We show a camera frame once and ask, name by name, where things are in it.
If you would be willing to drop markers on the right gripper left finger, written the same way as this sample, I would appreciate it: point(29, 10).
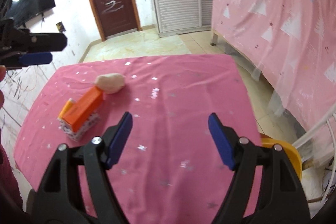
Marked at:
point(59, 198)

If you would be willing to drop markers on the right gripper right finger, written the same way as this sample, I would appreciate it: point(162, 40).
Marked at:
point(265, 187)

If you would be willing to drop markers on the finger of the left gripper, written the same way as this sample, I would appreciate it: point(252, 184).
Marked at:
point(53, 42)
point(19, 60)

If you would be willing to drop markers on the long orange carton box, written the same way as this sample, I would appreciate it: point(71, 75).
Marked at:
point(80, 112)

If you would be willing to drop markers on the cream paper ball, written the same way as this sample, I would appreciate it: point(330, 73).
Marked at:
point(110, 83)

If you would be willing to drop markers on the yellow trash bin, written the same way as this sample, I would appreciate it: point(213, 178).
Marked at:
point(290, 151)

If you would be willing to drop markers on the orange yellow tube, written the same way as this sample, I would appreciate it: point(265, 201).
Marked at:
point(65, 108)

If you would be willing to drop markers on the white metal chair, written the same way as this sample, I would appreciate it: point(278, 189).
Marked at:
point(317, 150)

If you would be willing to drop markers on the pink star tablecloth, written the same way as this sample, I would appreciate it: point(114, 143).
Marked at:
point(170, 170)

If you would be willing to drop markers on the pink tree-print bed curtain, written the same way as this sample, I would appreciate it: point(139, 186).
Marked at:
point(292, 43)

